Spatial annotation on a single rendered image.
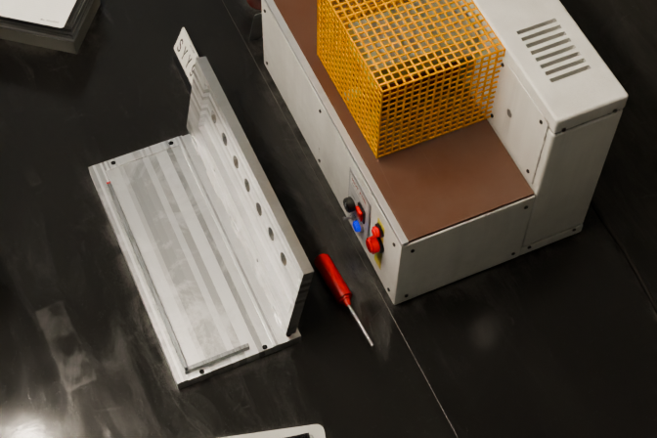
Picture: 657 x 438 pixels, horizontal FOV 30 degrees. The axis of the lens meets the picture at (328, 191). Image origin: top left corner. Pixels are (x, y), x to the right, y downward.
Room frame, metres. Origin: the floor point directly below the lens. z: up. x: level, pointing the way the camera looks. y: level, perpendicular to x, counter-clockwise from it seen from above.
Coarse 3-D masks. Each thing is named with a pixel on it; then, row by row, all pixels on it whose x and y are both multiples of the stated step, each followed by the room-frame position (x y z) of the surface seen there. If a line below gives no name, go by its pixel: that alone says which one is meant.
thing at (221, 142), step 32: (192, 96) 1.26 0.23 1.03; (224, 96) 1.20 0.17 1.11; (192, 128) 1.24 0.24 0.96; (224, 128) 1.17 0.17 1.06; (224, 160) 1.15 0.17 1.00; (256, 160) 1.08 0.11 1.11; (224, 192) 1.11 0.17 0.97; (256, 192) 1.05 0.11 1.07; (256, 224) 1.02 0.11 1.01; (288, 224) 0.96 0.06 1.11; (256, 256) 0.98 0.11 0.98; (288, 256) 0.93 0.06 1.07; (288, 288) 0.91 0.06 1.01; (288, 320) 0.87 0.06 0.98
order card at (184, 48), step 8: (184, 32) 1.46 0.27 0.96; (184, 40) 1.45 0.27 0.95; (176, 48) 1.45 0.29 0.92; (184, 48) 1.44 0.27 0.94; (192, 48) 1.42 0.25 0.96; (184, 56) 1.43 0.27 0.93; (192, 56) 1.41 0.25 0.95; (184, 64) 1.42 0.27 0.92; (192, 64) 1.40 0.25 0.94; (192, 72) 1.39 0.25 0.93; (192, 80) 1.38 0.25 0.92
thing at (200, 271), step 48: (192, 144) 1.24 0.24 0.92; (144, 192) 1.14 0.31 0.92; (192, 192) 1.14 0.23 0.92; (144, 240) 1.04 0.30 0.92; (192, 240) 1.05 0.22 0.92; (144, 288) 0.95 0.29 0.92; (192, 288) 0.95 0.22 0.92; (240, 288) 0.96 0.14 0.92; (192, 336) 0.87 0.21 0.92; (240, 336) 0.87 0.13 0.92; (288, 336) 0.87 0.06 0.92
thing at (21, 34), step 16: (80, 0) 1.51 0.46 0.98; (96, 0) 1.56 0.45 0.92; (80, 16) 1.49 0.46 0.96; (0, 32) 1.48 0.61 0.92; (16, 32) 1.47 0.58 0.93; (32, 32) 1.47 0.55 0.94; (48, 32) 1.46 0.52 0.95; (64, 32) 1.45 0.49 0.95; (80, 32) 1.48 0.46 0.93; (48, 48) 1.46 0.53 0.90; (64, 48) 1.46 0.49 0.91
